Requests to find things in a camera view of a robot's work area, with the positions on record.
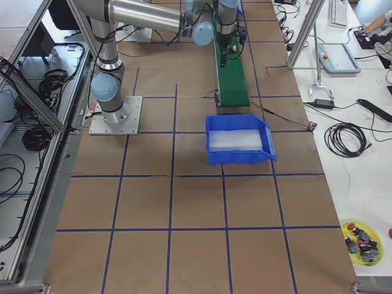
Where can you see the green conveyor belt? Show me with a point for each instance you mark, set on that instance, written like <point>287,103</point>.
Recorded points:
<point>232,90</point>

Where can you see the yellow plate of buttons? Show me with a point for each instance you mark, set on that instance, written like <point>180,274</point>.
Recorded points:
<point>363,243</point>

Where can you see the right blue plastic bin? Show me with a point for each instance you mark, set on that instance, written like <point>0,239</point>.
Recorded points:
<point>240,122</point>

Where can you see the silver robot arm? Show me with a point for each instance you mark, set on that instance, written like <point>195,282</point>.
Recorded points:
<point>172,62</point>

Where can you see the aluminium frame post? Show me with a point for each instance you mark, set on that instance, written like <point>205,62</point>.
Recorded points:
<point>308,24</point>

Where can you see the left blue plastic bin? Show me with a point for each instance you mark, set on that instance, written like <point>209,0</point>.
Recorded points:
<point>239,8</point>

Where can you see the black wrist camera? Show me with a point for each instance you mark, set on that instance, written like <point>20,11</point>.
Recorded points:
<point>242,34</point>

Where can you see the white keyboard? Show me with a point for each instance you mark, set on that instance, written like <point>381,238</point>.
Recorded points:
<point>338,13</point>

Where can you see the blue plastic bin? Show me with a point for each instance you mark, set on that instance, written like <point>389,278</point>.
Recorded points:
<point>240,122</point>
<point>239,8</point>

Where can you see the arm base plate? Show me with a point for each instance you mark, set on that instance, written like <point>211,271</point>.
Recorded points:
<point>131,33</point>
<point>125,121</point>

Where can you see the teach pendant tablet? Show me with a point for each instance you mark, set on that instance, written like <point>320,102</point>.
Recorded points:
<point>336,58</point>

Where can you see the silver reacher grabber tool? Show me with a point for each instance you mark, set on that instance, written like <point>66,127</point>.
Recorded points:
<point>318,85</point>

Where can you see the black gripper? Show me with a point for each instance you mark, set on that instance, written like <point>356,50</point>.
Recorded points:
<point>226,41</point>

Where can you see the black power adapter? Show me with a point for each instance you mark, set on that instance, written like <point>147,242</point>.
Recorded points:
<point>324,104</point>

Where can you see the person hand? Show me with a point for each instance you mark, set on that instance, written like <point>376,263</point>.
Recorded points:
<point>369,29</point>

